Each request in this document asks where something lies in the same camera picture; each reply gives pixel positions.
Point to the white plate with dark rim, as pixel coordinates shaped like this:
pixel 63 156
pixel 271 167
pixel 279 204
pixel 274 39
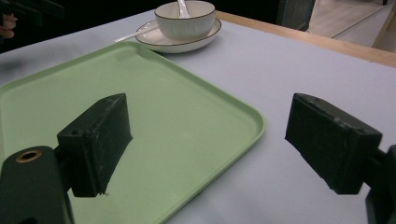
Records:
pixel 162 42

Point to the green plastic tray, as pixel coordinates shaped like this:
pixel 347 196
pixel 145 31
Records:
pixel 174 124

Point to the dark cabinet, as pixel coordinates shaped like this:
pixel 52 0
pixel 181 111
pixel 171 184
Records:
pixel 295 14

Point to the white ceramic spoon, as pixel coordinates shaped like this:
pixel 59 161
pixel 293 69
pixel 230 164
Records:
pixel 182 9

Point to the white ribbed bowl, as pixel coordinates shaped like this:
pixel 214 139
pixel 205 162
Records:
pixel 186 26

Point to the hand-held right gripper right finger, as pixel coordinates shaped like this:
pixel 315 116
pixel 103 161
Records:
pixel 330 143

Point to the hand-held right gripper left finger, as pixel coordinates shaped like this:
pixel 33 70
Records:
pixel 93 146

